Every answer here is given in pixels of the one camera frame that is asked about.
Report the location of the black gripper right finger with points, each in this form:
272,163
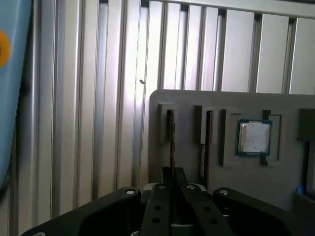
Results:
246,204

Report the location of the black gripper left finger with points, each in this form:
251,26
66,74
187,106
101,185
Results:
110,202

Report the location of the blue RAM stick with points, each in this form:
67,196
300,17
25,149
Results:
209,159
172,155

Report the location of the silver CPU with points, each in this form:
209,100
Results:
253,137

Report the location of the grey parts rack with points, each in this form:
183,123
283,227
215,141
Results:
188,137

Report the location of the pale blue teach pendant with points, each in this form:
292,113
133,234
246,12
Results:
14,110

